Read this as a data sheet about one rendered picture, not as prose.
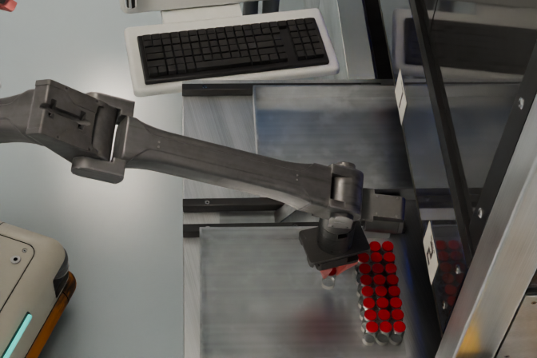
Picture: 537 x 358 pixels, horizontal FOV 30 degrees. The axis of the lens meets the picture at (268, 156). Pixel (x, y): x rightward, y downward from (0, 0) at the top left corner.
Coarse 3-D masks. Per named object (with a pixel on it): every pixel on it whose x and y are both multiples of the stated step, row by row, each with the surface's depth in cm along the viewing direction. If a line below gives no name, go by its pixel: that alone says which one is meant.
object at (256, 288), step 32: (224, 256) 176; (256, 256) 176; (288, 256) 176; (224, 288) 171; (256, 288) 172; (288, 288) 172; (320, 288) 172; (352, 288) 173; (224, 320) 168; (256, 320) 168; (288, 320) 168; (320, 320) 169; (352, 320) 169; (224, 352) 164; (256, 352) 164; (288, 352) 164; (320, 352) 165; (352, 352) 165; (384, 352) 165
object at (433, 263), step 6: (426, 234) 164; (426, 240) 164; (432, 240) 160; (426, 246) 164; (432, 246) 160; (426, 252) 164; (426, 258) 164; (432, 258) 160; (432, 264) 160; (432, 270) 160; (432, 276) 160
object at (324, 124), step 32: (256, 96) 199; (288, 96) 200; (320, 96) 200; (352, 96) 201; (384, 96) 202; (256, 128) 190; (288, 128) 195; (320, 128) 196; (352, 128) 196; (384, 128) 196; (288, 160) 190; (320, 160) 190; (352, 160) 191; (384, 160) 191; (384, 192) 184
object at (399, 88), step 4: (400, 72) 183; (400, 76) 182; (400, 80) 183; (396, 84) 186; (400, 84) 183; (396, 88) 186; (400, 88) 183; (396, 92) 186; (400, 92) 183; (404, 92) 180; (396, 96) 186; (400, 96) 183; (404, 96) 179; (396, 100) 186; (404, 100) 179; (400, 104) 183; (404, 104) 179; (400, 108) 183; (404, 108) 179; (400, 112) 183; (404, 112) 180; (400, 116) 183; (400, 120) 183
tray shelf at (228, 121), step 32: (192, 96) 199; (224, 96) 200; (192, 128) 194; (224, 128) 195; (192, 192) 184; (224, 192) 185; (416, 224) 183; (192, 256) 176; (416, 256) 178; (192, 288) 171; (416, 288) 174; (192, 320) 167; (416, 320) 170; (192, 352) 164; (416, 352) 166
